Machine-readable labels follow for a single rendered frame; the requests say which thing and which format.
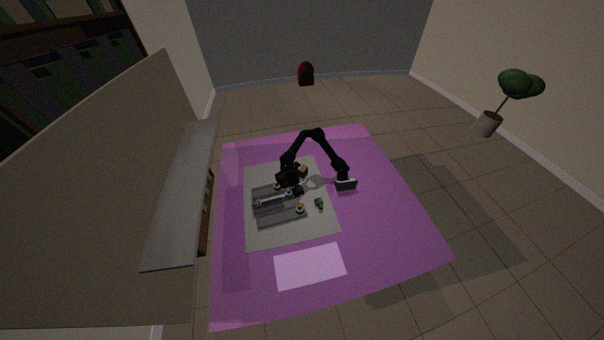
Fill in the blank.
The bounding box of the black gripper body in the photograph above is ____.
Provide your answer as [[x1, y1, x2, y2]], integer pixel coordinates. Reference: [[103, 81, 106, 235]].
[[290, 175, 304, 197]]

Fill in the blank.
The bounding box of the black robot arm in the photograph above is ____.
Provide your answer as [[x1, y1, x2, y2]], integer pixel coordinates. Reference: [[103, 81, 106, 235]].
[[274, 128, 350, 189]]

